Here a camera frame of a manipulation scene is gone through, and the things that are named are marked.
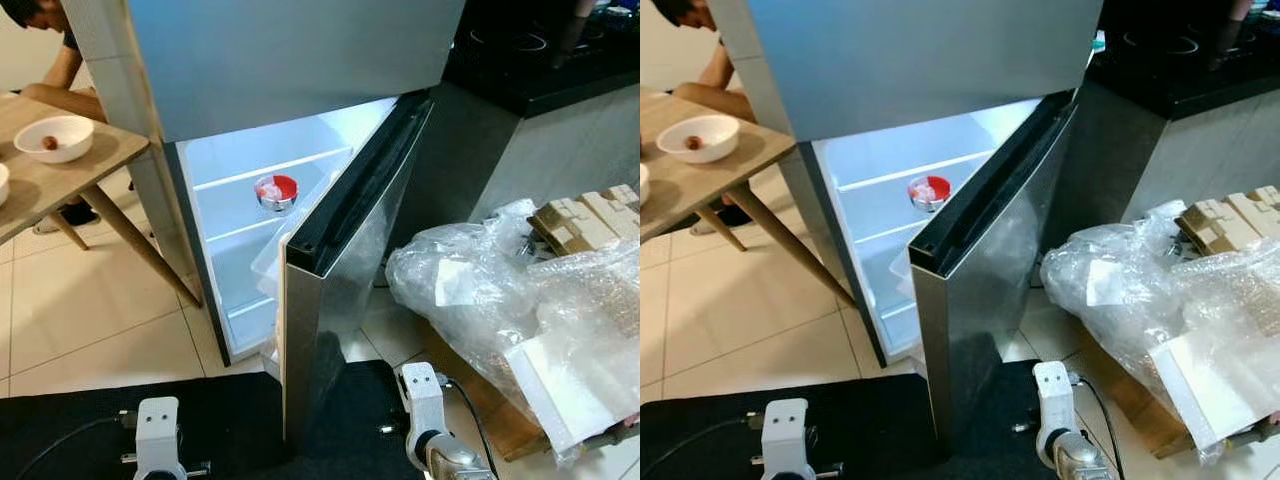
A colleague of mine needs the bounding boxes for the red bowl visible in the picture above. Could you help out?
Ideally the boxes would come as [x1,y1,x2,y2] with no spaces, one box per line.
[907,175,953,214]
[254,174,300,214]

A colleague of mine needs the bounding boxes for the steel fridge compartment door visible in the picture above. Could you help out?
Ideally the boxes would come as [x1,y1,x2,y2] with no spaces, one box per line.
[908,90,1081,451]
[278,90,436,446]

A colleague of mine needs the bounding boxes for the stainless steel fridge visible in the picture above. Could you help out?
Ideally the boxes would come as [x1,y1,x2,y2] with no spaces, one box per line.
[705,0,1051,366]
[60,0,401,366]

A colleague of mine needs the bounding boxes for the glass fridge shelf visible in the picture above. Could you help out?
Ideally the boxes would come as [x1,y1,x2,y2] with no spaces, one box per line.
[855,235,926,331]
[190,148,353,243]
[835,150,1001,243]
[205,235,291,321]

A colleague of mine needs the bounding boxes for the stack of wooden slats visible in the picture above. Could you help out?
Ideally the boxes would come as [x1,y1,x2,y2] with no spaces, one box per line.
[1173,185,1280,258]
[528,183,641,258]

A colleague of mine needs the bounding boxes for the clear bubble wrap bundle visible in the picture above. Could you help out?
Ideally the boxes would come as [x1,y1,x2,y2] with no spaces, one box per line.
[1140,235,1280,466]
[500,235,641,466]
[1040,200,1201,391]
[385,198,546,391]

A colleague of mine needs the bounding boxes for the light wooden table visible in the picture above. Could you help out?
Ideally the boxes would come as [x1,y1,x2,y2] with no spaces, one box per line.
[640,90,856,306]
[0,92,201,306]

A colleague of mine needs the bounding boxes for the grey kitchen cabinet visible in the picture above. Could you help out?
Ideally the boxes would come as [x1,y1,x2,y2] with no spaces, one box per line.
[385,82,641,291]
[1040,85,1280,291]

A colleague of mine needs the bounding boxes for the white round bowl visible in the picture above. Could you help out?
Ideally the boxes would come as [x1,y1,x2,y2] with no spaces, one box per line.
[14,115,95,164]
[657,114,741,164]

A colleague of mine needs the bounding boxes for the white foam board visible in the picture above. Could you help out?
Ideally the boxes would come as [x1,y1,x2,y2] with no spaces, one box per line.
[1148,333,1280,451]
[503,333,641,456]

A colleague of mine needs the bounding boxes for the black kitchen counter top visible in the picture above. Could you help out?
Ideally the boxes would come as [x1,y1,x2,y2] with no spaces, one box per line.
[1085,0,1280,121]
[440,0,641,119]

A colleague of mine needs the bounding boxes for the black floor mat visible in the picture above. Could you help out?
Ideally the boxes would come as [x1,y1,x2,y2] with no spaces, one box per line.
[640,358,1061,480]
[0,358,426,480]

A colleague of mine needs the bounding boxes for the flat brown cardboard box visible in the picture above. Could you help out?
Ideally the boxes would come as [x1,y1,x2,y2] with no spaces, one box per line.
[1080,340,1201,459]
[420,320,561,463]

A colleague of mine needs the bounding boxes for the person in dark blue shirt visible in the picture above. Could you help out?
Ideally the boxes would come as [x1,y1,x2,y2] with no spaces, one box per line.
[640,0,761,236]
[0,0,109,236]

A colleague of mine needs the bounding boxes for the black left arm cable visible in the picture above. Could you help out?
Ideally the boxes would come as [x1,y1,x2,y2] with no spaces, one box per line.
[655,412,769,480]
[15,412,141,480]

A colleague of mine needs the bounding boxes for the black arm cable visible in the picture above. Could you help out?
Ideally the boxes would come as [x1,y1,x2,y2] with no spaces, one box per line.
[440,375,501,480]
[1070,372,1126,480]
[655,412,769,480]
[15,412,141,480]

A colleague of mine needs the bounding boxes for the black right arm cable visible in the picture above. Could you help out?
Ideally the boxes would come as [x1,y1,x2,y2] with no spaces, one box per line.
[1070,372,1126,480]
[440,375,501,480]

